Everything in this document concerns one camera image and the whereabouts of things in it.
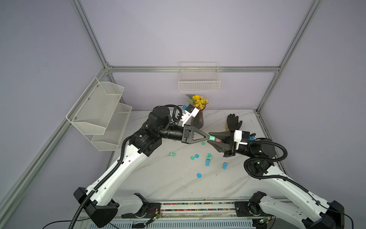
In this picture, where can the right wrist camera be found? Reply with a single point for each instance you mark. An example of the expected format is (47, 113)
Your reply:
(242, 138)

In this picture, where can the upper white mesh shelf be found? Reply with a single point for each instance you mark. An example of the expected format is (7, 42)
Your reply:
(93, 111)

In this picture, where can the yellow flower bouquet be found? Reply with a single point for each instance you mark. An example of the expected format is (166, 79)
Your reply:
(198, 101)

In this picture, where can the lower white mesh shelf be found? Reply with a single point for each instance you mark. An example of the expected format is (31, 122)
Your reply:
(112, 137)

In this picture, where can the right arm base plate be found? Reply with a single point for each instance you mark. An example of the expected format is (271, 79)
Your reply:
(248, 209)

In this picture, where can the white mesh shelf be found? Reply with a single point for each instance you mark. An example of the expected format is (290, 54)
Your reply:
(112, 137)
(93, 111)

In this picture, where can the black yellow work glove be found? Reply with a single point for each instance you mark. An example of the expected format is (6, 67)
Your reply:
(233, 123)

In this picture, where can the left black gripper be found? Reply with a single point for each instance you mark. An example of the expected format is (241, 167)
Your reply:
(190, 130)

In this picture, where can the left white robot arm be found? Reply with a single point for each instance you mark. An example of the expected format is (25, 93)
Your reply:
(169, 122)

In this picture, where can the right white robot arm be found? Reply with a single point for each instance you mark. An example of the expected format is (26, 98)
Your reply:
(308, 211)

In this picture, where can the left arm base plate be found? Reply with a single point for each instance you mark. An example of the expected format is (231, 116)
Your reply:
(146, 212)

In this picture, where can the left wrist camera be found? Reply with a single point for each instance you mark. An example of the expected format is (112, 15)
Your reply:
(189, 111)

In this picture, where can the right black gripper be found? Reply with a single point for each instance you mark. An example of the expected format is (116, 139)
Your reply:
(229, 151)

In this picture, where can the dark glass vase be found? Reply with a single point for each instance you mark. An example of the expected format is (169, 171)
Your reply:
(198, 120)

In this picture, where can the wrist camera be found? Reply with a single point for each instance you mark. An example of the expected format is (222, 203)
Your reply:
(189, 111)
(242, 138)

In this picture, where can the white wire wall basket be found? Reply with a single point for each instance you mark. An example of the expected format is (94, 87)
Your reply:
(198, 77)

